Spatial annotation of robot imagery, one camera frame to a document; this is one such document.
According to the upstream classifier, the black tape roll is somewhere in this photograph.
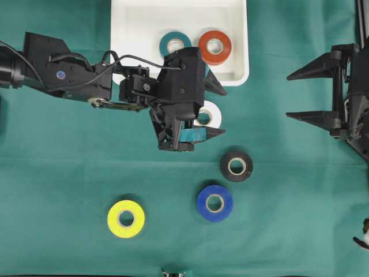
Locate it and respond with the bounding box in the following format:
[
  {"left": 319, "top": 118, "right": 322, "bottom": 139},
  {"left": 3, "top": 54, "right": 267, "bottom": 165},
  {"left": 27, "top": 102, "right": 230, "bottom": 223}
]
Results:
[{"left": 221, "top": 151, "right": 253, "bottom": 182}]

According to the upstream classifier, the orange tape roll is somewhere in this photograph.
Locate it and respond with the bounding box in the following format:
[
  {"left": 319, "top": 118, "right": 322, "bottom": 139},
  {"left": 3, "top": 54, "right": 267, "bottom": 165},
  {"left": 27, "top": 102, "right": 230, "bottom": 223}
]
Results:
[{"left": 198, "top": 30, "right": 232, "bottom": 65}]

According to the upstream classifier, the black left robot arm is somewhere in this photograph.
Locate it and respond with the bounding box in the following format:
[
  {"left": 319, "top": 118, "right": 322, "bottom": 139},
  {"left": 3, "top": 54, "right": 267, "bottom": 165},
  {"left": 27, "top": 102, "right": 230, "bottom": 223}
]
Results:
[{"left": 1, "top": 32, "right": 225, "bottom": 152}]

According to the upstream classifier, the blue tape roll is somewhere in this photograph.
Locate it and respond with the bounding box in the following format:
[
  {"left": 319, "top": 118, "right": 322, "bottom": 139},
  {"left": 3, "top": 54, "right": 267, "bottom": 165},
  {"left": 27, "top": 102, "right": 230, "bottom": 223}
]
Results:
[{"left": 196, "top": 185, "right": 234, "bottom": 222}]

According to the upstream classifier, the white plastic tray case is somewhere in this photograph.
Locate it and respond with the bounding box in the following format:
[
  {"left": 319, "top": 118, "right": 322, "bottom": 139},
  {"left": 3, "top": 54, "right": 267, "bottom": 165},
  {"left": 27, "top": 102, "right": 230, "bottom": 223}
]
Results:
[{"left": 111, "top": 1, "right": 250, "bottom": 87}]

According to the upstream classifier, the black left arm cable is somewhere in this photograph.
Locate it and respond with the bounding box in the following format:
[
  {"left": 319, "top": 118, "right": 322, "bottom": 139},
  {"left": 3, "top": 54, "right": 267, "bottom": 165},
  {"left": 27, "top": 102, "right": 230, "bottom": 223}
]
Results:
[{"left": 47, "top": 50, "right": 185, "bottom": 87}]

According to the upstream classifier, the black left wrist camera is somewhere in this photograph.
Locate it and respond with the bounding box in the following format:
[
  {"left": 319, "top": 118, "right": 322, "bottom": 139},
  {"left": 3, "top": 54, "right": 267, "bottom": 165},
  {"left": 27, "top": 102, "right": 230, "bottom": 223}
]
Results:
[{"left": 157, "top": 47, "right": 206, "bottom": 121}]

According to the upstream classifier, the black and white clip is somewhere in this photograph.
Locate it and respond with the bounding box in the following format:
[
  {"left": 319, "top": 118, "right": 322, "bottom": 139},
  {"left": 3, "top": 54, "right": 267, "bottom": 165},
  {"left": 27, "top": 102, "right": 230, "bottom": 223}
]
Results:
[{"left": 353, "top": 218, "right": 369, "bottom": 250}]

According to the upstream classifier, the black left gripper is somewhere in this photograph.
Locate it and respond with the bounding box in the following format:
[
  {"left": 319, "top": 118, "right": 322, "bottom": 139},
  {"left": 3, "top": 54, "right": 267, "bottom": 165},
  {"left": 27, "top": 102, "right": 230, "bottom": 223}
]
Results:
[{"left": 119, "top": 65, "right": 227, "bottom": 151}]

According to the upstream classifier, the yellow tape roll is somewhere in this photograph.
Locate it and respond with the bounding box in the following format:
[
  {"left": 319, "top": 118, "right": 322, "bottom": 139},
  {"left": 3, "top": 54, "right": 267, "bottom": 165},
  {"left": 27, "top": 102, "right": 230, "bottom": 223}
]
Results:
[{"left": 107, "top": 200, "right": 145, "bottom": 238}]

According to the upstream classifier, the teal tape roll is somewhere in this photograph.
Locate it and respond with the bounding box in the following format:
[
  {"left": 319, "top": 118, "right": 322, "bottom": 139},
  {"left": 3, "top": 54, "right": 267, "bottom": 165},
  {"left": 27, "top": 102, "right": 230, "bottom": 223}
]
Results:
[{"left": 159, "top": 31, "right": 192, "bottom": 58}]

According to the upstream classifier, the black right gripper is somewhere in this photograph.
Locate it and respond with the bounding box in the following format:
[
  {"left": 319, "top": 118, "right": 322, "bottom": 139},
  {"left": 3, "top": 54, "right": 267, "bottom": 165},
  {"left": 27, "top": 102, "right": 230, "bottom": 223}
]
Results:
[{"left": 286, "top": 44, "right": 368, "bottom": 140}]

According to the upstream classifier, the black camera mount bottom edge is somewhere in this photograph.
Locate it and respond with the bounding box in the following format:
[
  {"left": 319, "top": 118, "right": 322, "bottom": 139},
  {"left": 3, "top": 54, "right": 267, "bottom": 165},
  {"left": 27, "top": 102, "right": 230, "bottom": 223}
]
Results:
[{"left": 161, "top": 267, "right": 194, "bottom": 277}]

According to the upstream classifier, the white tape roll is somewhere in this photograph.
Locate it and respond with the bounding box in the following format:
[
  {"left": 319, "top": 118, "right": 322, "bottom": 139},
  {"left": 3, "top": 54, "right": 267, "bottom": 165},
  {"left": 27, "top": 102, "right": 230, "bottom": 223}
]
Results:
[{"left": 193, "top": 100, "right": 222, "bottom": 128}]

